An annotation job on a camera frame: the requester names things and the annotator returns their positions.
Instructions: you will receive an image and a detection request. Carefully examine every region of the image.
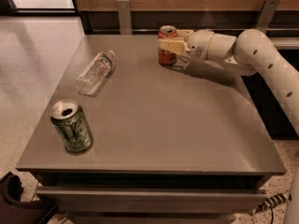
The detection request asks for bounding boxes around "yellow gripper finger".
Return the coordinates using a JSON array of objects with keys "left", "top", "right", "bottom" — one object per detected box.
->
[
  {"left": 177, "top": 29, "right": 193, "bottom": 41},
  {"left": 158, "top": 37, "right": 191, "bottom": 54}
]

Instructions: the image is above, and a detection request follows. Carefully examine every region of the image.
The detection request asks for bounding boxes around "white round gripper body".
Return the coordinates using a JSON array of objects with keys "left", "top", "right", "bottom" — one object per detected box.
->
[{"left": 188, "top": 30, "right": 214, "bottom": 60}]

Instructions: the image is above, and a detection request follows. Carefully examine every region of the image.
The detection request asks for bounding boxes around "red coke can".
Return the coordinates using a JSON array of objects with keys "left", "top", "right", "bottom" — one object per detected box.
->
[{"left": 158, "top": 25, "right": 178, "bottom": 66}]

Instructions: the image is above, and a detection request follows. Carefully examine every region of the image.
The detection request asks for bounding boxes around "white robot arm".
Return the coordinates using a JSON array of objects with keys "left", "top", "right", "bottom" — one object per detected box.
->
[{"left": 158, "top": 29, "right": 299, "bottom": 133}]

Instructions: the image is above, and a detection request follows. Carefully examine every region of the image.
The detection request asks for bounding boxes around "green soda can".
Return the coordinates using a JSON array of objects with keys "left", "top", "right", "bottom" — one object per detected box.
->
[{"left": 50, "top": 99, "right": 93, "bottom": 152}]

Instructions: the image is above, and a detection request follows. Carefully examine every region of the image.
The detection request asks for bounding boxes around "grey side shelf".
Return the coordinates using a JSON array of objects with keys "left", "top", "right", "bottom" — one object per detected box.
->
[{"left": 270, "top": 37, "right": 299, "bottom": 49}]

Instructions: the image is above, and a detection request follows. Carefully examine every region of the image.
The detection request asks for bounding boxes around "clear plastic water bottle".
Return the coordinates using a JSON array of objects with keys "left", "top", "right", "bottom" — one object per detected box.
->
[{"left": 76, "top": 50, "right": 116, "bottom": 96}]

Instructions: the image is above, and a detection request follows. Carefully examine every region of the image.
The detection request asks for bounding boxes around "dark chair corner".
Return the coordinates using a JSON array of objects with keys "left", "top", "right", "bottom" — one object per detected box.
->
[{"left": 0, "top": 172, "right": 58, "bottom": 224}]

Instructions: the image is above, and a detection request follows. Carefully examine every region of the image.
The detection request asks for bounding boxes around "left metal bracket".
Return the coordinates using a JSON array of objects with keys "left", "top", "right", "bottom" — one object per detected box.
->
[{"left": 117, "top": 0, "right": 133, "bottom": 35}]

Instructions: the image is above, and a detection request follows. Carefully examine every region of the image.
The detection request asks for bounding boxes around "metal bracket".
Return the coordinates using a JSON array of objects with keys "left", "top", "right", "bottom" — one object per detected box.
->
[
  {"left": 117, "top": 0, "right": 133, "bottom": 35},
  {"left": 255, "top": 0, "right": 280, "bottom": 34}
]

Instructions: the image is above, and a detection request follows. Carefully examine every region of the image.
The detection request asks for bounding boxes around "right metal bracket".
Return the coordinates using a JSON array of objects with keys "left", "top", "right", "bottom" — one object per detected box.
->
[{"left": 255, "top": 0, "right": 280, "bottom": 34}]

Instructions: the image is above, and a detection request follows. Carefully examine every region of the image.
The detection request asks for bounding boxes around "striped cable on floor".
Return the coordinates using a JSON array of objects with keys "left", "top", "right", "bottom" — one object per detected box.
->
[{"left": 250, "top": 192, "right": 292, "bottom": 217}]

